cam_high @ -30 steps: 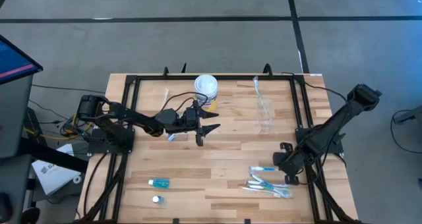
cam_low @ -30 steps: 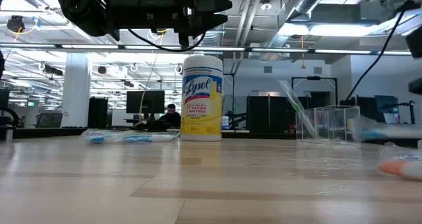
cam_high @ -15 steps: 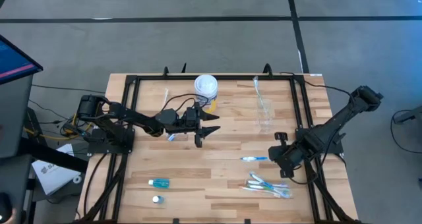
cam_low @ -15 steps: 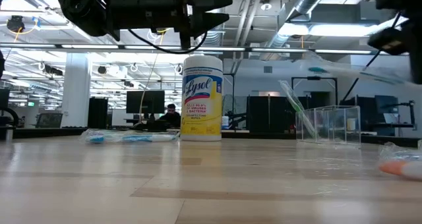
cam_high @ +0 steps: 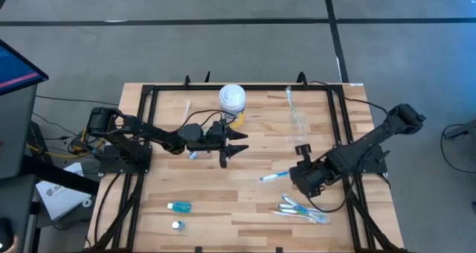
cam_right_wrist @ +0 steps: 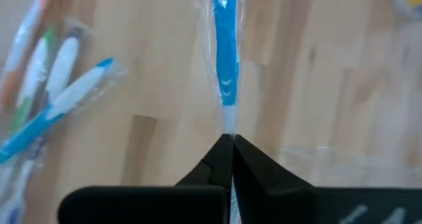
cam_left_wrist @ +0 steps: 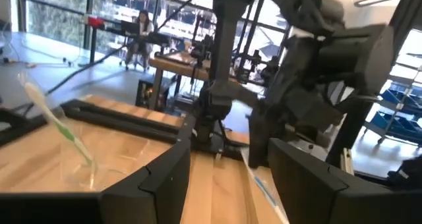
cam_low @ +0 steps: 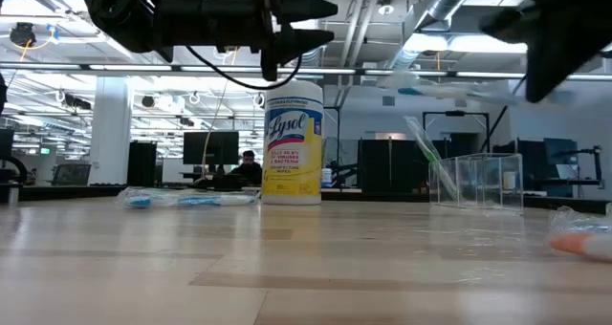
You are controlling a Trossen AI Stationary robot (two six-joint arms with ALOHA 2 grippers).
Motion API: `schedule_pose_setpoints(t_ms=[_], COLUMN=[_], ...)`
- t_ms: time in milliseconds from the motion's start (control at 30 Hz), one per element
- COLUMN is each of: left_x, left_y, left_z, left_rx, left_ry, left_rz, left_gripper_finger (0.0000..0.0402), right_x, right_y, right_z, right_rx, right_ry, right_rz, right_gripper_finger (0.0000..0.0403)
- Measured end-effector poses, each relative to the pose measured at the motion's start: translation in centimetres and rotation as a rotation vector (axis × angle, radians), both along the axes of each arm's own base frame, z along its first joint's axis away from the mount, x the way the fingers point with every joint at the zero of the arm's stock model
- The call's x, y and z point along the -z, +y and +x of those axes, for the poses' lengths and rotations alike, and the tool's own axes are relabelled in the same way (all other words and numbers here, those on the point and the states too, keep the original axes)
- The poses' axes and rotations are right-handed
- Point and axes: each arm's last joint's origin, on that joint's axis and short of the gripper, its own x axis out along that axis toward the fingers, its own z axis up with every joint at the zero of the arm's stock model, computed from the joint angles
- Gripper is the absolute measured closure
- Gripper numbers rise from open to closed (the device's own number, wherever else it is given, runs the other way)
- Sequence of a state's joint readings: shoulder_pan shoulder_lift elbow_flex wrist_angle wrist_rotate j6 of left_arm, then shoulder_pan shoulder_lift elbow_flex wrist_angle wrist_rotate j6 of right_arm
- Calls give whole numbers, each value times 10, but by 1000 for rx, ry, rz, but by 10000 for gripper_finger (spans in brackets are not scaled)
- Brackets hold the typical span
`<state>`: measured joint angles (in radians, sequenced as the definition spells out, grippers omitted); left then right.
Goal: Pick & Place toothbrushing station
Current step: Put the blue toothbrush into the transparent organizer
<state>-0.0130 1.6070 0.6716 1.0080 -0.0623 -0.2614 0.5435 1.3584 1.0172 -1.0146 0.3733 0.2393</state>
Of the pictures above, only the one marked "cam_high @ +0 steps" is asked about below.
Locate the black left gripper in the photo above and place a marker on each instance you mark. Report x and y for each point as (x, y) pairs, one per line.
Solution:
(215, 141)

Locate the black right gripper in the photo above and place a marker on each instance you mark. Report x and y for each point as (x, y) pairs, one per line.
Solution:
(310, 175)

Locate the teal toothbrush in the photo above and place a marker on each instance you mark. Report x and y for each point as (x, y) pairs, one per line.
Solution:
(323, 218)

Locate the blue mouthwash bottle white cap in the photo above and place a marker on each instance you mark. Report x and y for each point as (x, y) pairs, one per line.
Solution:
(180, 207)

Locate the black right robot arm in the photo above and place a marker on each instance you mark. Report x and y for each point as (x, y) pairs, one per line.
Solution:
(372, 141)

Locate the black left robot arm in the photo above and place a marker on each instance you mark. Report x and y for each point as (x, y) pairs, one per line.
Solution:
(148, 132)

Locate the yellow white Lysol wipes canister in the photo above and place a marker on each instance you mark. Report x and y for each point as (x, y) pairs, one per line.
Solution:
(232, 96)

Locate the small blue bottle white cap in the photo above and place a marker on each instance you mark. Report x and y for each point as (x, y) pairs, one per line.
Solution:
(178, 225)

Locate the grey stand foot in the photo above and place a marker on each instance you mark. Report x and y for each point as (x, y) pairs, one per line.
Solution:
(463, 131)

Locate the white tape roll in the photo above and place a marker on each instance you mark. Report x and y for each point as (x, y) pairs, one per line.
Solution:
(83, 202)

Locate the black desk beam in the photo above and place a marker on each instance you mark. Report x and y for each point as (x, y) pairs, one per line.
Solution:
(59, 176)

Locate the white paper booklet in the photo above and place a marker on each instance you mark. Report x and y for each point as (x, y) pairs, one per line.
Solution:
(59, 201)

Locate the grey cabinet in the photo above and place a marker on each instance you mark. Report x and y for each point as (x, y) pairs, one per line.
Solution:
(15, 134)

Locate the blue screen monitor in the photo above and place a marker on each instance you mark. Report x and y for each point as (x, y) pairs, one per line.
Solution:
(16, 70)

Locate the black mouse blue glow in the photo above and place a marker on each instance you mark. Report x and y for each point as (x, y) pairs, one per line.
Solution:
(5, 232)

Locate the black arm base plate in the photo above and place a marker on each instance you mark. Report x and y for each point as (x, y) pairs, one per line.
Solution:
(372, 167)
(122, 167)

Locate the black metal table frame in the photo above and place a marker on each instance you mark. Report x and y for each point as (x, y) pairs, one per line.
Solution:
(267, 86)

